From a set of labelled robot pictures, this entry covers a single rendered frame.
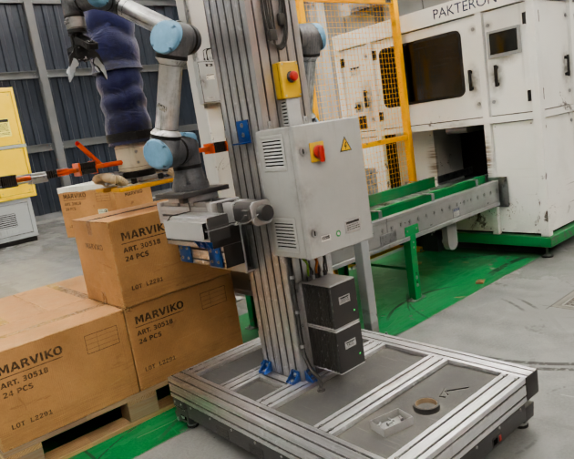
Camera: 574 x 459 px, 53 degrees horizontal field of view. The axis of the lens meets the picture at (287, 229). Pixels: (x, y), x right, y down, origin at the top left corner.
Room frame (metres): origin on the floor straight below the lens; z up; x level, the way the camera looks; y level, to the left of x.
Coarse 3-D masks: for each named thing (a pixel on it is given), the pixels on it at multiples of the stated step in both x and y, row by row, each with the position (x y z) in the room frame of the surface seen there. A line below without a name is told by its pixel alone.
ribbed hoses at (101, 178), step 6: (168, 168) 2.89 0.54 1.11; (102, 174) 2.69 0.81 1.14; (108, 174) 2.64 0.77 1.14; (168, 174) 2.80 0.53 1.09; (96, 180) 2.72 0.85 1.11; (102, 180) 2.70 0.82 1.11; (108, 180) 2.62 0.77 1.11; (114, 180) 2.61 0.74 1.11; (120, 180) 2.63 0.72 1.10; (126, 180) 2.65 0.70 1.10; (120, 186) 2.65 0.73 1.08
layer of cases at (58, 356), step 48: (48, 288) 3.14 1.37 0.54; (192, 288) 2.70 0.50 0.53; (0, 336) 2.34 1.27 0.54; (48, 336) 2.26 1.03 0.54; (96, 336) 2.38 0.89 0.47; (144, 336) 2.52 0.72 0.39; (192, 336) 2.67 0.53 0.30; (240, 336) 2.85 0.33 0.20; (0, 384) 2.12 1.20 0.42; (48, 384) 2.23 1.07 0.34; (96, 384) 2.35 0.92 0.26; (144, 384) 2.49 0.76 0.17; (0, 432) 2.10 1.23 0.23; (48, 432) 2.21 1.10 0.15
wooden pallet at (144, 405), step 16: (160, 384) 2.54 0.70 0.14; (128, 400) 2.43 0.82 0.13; (144, 400) 2.48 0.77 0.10; (160, 400) 2.62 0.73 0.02; (96, 416) 2.33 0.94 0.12; (128, 416) 2.44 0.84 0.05; (144, 416) 2.47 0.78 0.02; (96, 432) 2.39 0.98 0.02; (112, 432) 2.37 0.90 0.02; (16, 448) 2.12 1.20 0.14; (32, 448) 2.16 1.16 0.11; (64, 448) 2.29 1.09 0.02; (80, 448) 2.27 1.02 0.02
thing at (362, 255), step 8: (360, 248) 3.01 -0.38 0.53; (368, 248) 3.04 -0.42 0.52; (360, 256) 3.01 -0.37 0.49; (368, 256) 3.03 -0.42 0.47; (360, 264) 3.02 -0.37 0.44; (368, 264) 3.03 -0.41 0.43; (360, 272) 3.03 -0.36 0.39; (368, 272) 3.02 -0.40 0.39; (360, 280) 3.03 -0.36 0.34; (368, 280) 3.01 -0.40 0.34; (360, 288) 3.04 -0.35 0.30; (368, 288) 3.01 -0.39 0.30; (360, 296) 3.04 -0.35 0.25; (368, 296) 3.00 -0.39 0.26; (368, 304) 3.00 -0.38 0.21; (368, 312) 3.01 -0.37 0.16; (376, 312) 3.04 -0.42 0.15; (368, 320) 3.01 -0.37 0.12; (376, 320) 3.03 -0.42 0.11; (368, 328) 3.02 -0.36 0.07; (376, 328) 3.03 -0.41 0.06
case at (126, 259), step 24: (96, 216) 2.77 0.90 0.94; (120, 216) 2.60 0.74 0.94; (144, 216) 2.59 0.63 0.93; (96, 240) 2.58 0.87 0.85; (120, 240) 2.50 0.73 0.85; (144, 240) 2.57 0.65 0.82; (96, 264) 2.63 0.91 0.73; (120, 264) 2.48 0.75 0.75; (144, 264) 2.55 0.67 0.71; (168, 264) 2.63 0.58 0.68; (192, 264) 2.72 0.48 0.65; (96, 288) 2.68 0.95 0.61; (120, 288) 2.47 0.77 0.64; (144, 288) 2.54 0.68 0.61; (168, 288) 2.62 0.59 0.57
